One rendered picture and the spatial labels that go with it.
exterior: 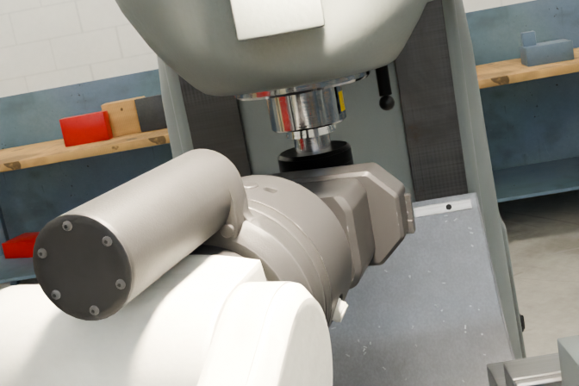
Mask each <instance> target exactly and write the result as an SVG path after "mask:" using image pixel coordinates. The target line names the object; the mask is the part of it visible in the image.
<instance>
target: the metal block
mask: <svg viewBox="0 0 579 386"><path fill-rule="evenodd" d="M557 347H558V354H559V362H560V369H561V376H562V384H563V386H579V335H575V336H569V337H564V338H558V339H557Z"/></svg>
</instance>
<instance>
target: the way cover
mask: <svg viewBox="0 0 579 386"><path fill-rule="evenodd" d="M412 205H413V211H414V221H415V227H416V230H415V232H414V233H409V234H406V236H405V238H404V240H403V241H402V242H401V244H400V245H399V246H398V247H397V248H396V249H395V250H394V252H393V253H392V254H391V255H390V256H389V258H388V259H387V260H386V262H385V263H384V264H382V265H372V266H368V267H367V269H366V270H365V272H364V275H363V276H362V277H361V279H360V281H359V283H358V285H357V286H356V287H354V288H352V289H349V290H348V293H347V296H346V299H345V302H346V304H347V305H348V307H347V310H346V312H345V315H344V317H343V319H342V321H341V322H336V321H333V322H332V324H331V326H330V327H329V328H328V331H329V335H330V341H331V348H332V358H333V386H489V378H488V372H487V365H486V364H492V363H497V362H502V361H508V360H514V359H515V356H514V351H513V347H512V344H511V341H510V338H509V335H508V331H507V325H506V322H505V318H504V314H503V310H502V306H501V299H500V295H499V290H498V287H497V282H496V279H495V271H494V267H493V263H492V259H491V255H490V250H489V243H488V240H487V235H486V231H485V227H484V223H483V216H482V211H481V208H480V203H479V200H478V195H477V192H473V193H468V194H462V195H457V196H448V197H442V198H437V199H432V200H425V201H420V202H412ZM444 215H448V216H444ZM456 218H457V220H455V219H456ZM454 220H455V221H454ZM468 227H471V228H472V229H468ZM470 232H472V233H470ZM471 245H473V247H472V246H471ZM386 271H387V272H386ZM428 271H430V272H428ZM409 275H410V277H409ZM434 304H436V305H437V306H438V308H436V307H435V306H434ZM470 305H471V307H470ZM442 309H443V311H441V310H442ZM478 309H480V310H478ZM443 321H444V322H443ZM464 325H466V329H464ZM379 326H380V327H379ZM412 326H414V328H413V329H412ZM333 327H336V328H334V329H332V328H333ZM465 331H466V332H467V333H465ZM481 333H482V335H481ZM358 339H359V342H358ZM370 342H371V345H370ZM415 344H416V345H417V346H416V345H415ZM364 346H366V347H367V348H365V347H364ZM364 348H365V351H364V352H363V349H364ZM365 352H366V353H365ZM364 353H365V354H364ZM346 354H347V355H349V356H350V357H348V356H346ZM483 354H486V355H485V356H484V355H483ZM383 367H384V368H385V369H386V370H385V369H384V368H383ZM406 378H407V380H405V379H406ZM462 380H464V382H463V381H462Z"/></svg>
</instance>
